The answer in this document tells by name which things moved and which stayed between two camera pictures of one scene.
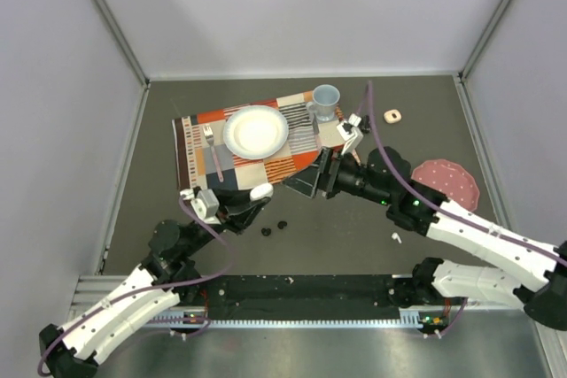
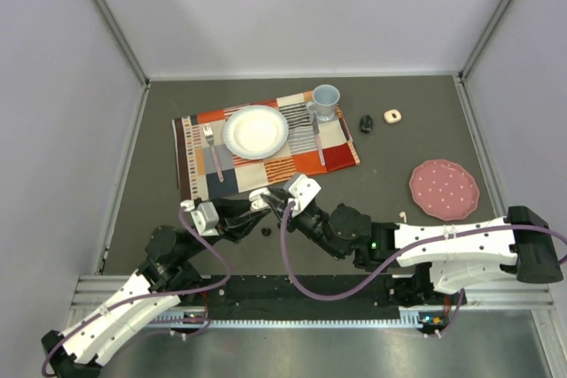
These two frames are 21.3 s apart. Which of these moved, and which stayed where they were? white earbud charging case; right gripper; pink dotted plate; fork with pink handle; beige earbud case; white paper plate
Moved: right gripper; white earbud charging case
Stayed: white paper plate; fork with pink handle; pink dotted plate; beige earbud case
